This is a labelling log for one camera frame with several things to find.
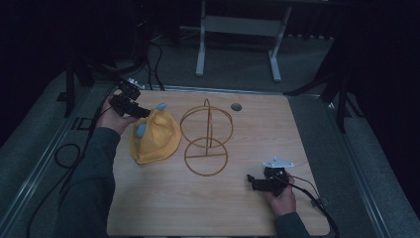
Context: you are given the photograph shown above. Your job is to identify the black floor cables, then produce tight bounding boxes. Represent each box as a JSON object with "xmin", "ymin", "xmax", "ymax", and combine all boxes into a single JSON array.
[{"xmin": 132, "ymin": 19, "xmax": 166, "ymax": 92}]

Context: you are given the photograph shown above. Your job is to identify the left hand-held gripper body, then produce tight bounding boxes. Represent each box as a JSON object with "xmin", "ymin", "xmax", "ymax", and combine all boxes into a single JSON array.
[{"xmin": 109, "ymin": 77, "xmax": 143, "ymax": 118}]

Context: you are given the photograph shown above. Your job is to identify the person's left hand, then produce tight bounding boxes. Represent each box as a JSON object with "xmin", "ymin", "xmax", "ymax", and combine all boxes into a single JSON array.
[{"xmin": 95, "ymin": 96, "xmax": 139, "ymax": 136}]

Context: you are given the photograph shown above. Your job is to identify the yellow hat with blue ears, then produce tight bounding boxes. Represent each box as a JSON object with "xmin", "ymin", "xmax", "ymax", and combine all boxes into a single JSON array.
[{"xmin": 128, "ymin": 102, "xmax": 182, "ymax": 166}]

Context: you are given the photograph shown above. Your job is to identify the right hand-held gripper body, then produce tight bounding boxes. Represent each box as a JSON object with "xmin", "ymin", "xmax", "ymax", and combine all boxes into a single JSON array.
[{"xmin": 251, "ymin": 156, "xmax": 295, "ymax": 197}]

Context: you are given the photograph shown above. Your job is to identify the person's right hand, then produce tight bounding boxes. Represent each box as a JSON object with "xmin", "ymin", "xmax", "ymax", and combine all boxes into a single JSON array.
[{"xmin": 261, "ymin": 174, "xmax": 297, "ymax": 218}]

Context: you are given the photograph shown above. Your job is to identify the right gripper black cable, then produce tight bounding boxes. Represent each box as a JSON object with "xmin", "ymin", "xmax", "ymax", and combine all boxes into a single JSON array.
[{"xmin": 277, "ymin": 174, "xmax": 341, "ymax": 238}]

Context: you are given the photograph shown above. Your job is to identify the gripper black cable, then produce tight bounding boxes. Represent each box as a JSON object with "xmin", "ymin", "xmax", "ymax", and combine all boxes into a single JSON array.
[
  {"xmin": 25, "ymin": 95, "xmax": 117, "ymax": 238},
  {"xmin": 277, "ymin": 174, "xmax": 341, "ymax": 238}
]

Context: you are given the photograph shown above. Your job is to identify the black tripod stand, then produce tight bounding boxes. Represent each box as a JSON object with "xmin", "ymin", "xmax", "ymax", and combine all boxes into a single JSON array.
[
  {"xmin": 55, "ymin": 43, "xmax": 133, "ymax": 119},
  {"xmin": 283, "ymin": 36, "xmax": 365, "ymax": 135}
]

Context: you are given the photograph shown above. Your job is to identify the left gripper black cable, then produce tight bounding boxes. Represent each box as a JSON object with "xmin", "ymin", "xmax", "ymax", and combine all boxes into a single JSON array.
[{"xmin": 25, "ymin": 95, "xmax": 117, "ymax": 238}]

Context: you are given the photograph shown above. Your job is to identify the gold wire hat stand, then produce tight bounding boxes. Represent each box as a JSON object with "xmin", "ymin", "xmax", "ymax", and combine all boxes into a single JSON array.
[{"xmin": 179, "ymin": 98, "xmax": 235, "ymax": 178}]

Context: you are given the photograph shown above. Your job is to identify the white metal table frame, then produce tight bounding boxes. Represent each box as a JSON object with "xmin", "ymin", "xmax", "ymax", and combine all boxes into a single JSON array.
[{"xmin": 195, "ymin": 0, "xmax": 293, "ymax": 83}]

